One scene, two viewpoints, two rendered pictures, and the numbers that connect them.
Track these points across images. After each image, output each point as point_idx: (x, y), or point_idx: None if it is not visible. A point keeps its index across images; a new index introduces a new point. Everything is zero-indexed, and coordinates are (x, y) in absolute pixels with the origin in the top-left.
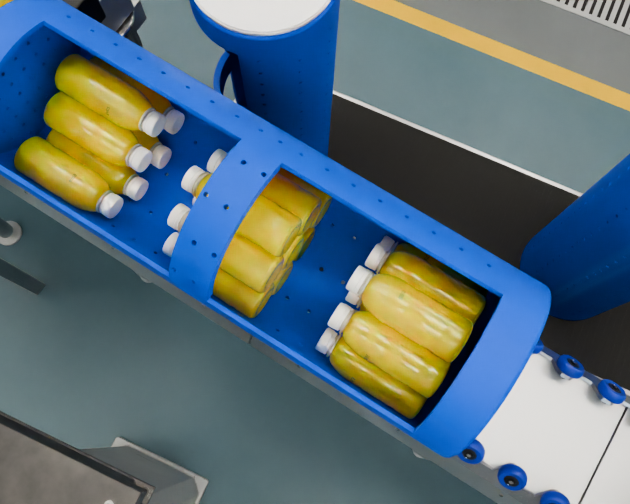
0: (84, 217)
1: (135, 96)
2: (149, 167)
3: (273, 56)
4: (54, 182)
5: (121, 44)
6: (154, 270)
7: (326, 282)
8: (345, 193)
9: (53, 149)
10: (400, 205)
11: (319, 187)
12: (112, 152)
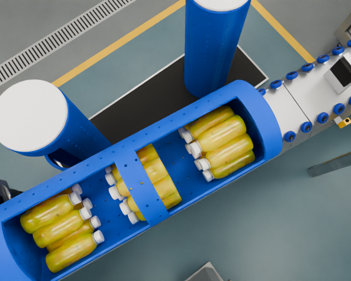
0: (97, 251)
1: (59, 199)
2: None
3: (70, 132)
4: (74, 257)
5: (34, 191)
6: (143, 231)
7: (179, 164)
8: (161, 131)
9: (58, 250)
10: (176, 114)
11: (154, 140)
12: (77, 223)
